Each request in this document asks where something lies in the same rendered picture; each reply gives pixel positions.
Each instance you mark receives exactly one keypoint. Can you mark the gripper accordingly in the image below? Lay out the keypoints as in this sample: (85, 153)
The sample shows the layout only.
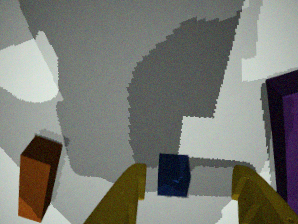
(258, 202)

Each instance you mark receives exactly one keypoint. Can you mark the orange rectangular block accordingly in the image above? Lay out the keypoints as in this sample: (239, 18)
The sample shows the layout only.
(38, 168)

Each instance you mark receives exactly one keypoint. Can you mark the purple rod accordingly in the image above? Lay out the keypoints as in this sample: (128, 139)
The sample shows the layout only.
(282, 94)

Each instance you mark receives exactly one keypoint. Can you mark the dark blue block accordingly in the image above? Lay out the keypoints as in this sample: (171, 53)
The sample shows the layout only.
(173, 175)

